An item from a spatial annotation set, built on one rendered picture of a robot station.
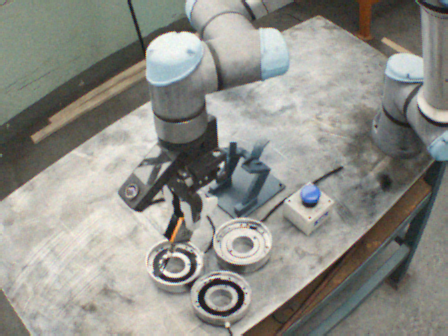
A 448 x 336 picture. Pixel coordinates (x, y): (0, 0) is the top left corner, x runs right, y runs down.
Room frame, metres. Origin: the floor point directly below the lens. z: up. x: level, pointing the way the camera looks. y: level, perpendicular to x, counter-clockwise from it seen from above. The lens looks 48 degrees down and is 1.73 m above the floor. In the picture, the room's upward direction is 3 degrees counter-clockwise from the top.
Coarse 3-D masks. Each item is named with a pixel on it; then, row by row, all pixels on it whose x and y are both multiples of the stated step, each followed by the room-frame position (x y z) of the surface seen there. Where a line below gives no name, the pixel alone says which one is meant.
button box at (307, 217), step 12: (300, 192) 0.73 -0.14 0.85; (288, 204) 0.70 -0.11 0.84; (300, 204) 0.70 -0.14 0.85; (312, 204) 0.70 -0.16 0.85; (324, 204) 0.70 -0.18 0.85; (288, 216) 0.70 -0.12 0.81; (300, 216) 0.68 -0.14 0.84; (312, 216) 0.67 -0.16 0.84; (324, 216) 0.69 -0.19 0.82; (300, 228) 0.67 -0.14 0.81; (312, 228) 0.67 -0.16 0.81
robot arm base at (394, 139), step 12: (384, 108) 0.91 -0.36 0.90; (384, 120) 0.90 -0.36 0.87; (396, 120) 0.87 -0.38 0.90; (372, 132) 0.92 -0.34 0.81; (384, 132) 0.88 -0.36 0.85; (396, 132) 0.86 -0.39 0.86; (408, 132) 0.86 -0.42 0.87; (384, 144) 0.87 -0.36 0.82; (396, 144) 0.85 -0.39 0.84; (408, 144) 0.85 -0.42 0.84; (420, 144) 0.86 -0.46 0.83; (396, 156) 0.85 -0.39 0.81; (408, 156) 0.84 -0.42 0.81
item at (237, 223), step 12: (228, 228) 0.67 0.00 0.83; (252, 228) 0.67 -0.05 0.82; (264, 228) 0.66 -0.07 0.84; (216, 240) 0.64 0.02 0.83; (228, 240) 0.64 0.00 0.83; (240, 240) 0.65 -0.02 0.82; (252, 240) 0.64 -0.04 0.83; (264, 240) 0.64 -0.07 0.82; (216, 252) 0.61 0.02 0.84; (252, 252) 0.61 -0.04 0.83; (264, 252) 0.61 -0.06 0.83; (228, 264) 0.59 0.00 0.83; (240, 264) 0.58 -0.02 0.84; (252, 264) 0.58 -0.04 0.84
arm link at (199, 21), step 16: (192, 0) 0.80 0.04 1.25; (208, 0) 0.77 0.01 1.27; (224, 0) 0.76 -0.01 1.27; (240, 0) 0.76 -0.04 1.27; (256, 0) 0.76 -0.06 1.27; (272, 0) 0.76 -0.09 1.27; (288, 0) 0.78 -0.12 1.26; (192, 16) 0.77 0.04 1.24; (208, 16) 0.73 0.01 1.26; (256, 16) 0.76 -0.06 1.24
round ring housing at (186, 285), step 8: (168, 240) 0.64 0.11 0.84; (152, 248) 0.62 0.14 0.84; (160, 248) 0.63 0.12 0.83; (184, 248) 0.63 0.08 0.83; (192, 248) 0.63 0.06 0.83; (152, 256) 0.61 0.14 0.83; (176, 256) 0.61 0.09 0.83; (184, 256) 0.61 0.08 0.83; (200, 256) 0.60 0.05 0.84; (152, 264) 0.59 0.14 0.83; (168, 264) 0.61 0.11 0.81; (176, 264) 0.61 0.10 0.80; (184, 264) 0.60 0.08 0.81; (200, 264) 0.59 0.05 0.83; (168, 272) 0.57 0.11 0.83; (184, 272) 0.57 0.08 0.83; (200, 272) 0.57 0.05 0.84; (152, 280) 0.56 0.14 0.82; (160, 280) 0.55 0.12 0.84; (192, 280) 0.55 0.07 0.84; (160, 288) 0.55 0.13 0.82; (168, 288) 0.54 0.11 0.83; (176, 288) 0.54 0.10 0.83; (184, 288) 0.54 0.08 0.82
